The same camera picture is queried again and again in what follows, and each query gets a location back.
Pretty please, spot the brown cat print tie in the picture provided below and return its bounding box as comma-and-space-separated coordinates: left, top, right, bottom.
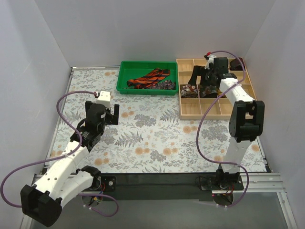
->
180, 84, 199, 99

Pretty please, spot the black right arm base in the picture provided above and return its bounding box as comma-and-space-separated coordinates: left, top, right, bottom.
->
195, 169, 244, 191

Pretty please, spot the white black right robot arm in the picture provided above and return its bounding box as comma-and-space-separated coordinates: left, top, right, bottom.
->
189, 54, 265, 190

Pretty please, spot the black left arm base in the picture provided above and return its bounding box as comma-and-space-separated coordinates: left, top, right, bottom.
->
89, 176, 116, 192

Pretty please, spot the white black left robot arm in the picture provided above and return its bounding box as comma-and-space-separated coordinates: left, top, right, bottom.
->
20, 101, 120, 227

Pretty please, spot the rolled green brown tie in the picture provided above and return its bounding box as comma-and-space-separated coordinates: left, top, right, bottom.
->
199, 86, 218, 98

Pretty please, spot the wooden compartment organizer box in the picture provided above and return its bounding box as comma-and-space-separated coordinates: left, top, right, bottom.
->
176, 55, 256, 120

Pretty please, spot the rolled dark red tie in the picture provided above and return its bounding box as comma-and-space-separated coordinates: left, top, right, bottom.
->
229, 57, 245, 71

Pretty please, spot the dark blue patterned tie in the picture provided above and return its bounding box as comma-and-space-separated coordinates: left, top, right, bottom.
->
148, 80, 176, 90

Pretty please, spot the floral print table mat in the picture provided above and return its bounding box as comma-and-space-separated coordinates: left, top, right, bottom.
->
46, 69, 267, 174

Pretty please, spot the orange navy striped tie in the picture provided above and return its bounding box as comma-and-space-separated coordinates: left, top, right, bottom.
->
126, 68, 170, 89

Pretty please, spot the green plastic tray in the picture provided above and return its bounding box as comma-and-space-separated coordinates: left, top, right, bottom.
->
116, 61, 178, 95

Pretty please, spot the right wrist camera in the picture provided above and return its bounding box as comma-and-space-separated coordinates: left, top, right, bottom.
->
204, 52, 216, 70

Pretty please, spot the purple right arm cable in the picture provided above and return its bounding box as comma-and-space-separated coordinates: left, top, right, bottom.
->
197, 50, 250, 208

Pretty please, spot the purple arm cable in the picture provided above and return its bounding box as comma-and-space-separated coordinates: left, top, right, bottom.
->
197, 50, 250, 208
0, 90, 119, 217

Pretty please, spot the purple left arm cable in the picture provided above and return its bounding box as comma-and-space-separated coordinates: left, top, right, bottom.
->
0, 90, 119, 217

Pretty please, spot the aluminium frame rail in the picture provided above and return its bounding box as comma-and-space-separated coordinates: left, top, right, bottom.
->
30, 173, 286, 194

